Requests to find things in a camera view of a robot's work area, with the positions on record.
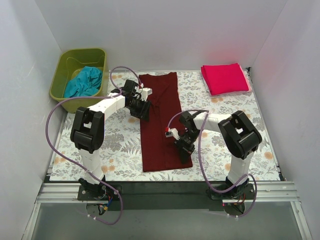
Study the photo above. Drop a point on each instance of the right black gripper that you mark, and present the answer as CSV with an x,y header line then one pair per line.
x,y
184,146

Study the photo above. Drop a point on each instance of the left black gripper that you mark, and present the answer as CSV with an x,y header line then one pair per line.
x,y
142,110

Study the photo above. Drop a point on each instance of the dark red t shirt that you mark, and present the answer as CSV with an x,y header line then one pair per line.
x,y
159,152

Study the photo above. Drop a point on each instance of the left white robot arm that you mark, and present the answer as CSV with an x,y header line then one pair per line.
x,y
88,129

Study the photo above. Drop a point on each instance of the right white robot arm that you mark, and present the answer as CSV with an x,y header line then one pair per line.
x,y
241,138

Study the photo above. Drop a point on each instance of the floral table mat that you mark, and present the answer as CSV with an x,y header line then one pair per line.
x,y
121,154

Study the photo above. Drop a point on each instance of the teal t shirt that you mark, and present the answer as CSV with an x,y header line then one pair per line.
x,y
85,84

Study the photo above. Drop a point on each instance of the olive green plastic bin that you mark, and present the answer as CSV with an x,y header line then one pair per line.
x,y
69,65

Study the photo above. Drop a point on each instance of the folded pink t shirt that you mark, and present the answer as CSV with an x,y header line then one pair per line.
x,y
225,77

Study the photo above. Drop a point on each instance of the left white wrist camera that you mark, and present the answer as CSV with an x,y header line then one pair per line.
x,y
143,92

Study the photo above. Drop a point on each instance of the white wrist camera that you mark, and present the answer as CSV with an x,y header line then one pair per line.
x,y
172,132
143,92

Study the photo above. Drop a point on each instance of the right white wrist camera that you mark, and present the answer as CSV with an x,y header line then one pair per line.
x,y
172,132

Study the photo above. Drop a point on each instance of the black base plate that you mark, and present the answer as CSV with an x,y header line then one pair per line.
x,y
165,195

